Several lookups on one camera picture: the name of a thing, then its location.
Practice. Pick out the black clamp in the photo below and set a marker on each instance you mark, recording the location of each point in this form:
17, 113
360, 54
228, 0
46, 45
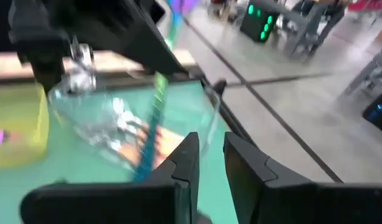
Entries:
220, 86

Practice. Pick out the yellow plastic bin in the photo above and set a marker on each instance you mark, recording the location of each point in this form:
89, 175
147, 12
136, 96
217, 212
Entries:
20, 124

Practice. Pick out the black box with green lights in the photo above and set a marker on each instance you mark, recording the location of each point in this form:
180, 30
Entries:
259, 28

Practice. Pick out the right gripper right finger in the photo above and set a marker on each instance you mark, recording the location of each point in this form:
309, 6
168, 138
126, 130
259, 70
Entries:
303, 205

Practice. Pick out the red object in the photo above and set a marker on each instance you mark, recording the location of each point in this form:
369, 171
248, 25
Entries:
365, 4

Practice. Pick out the clear plastic container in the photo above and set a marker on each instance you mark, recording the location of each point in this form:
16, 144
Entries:
94, 102

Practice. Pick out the green table mat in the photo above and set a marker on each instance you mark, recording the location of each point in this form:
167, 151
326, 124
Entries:
69, 174

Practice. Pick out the grey desk frame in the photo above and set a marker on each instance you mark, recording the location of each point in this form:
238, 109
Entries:
374, 71
303, 34

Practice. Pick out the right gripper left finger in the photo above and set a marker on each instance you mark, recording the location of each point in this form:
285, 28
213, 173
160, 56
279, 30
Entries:
132, 205

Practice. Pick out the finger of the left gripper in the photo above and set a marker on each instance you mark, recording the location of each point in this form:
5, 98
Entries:
147, 40

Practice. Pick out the black box with blue light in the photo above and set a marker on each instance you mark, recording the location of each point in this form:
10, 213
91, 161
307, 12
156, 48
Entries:
379, 115

